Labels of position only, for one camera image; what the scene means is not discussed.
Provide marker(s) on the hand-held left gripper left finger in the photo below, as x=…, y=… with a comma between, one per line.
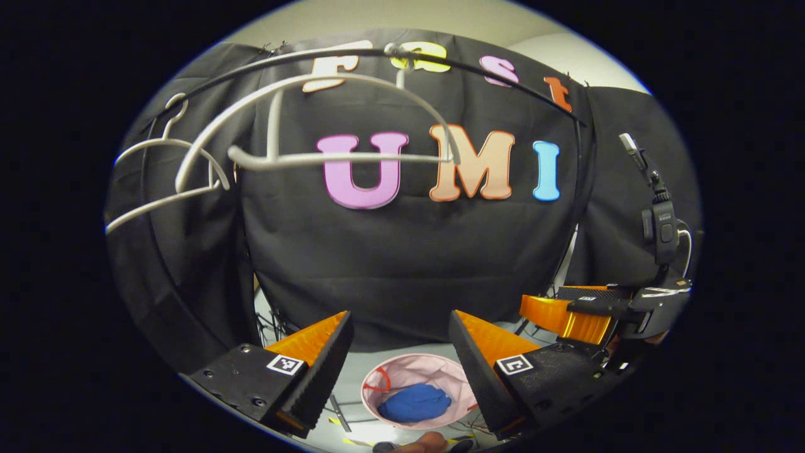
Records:
x=324, y=371

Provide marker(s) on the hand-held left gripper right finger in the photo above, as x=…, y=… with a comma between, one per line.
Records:
x=475, y=371

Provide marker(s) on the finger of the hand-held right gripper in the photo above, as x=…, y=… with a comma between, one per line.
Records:
x=547, y=314
x=597, y=292

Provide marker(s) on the pink laundry hamper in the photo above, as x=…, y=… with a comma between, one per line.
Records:
x=427, y=371

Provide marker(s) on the white plastic hanger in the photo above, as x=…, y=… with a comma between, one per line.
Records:
x=163, y=206
x=314, y=159

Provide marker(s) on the black clothes rack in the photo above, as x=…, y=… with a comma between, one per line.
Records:
x=365, y=51

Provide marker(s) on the black backdrop cloth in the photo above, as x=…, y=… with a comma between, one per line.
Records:
x=409, y=264

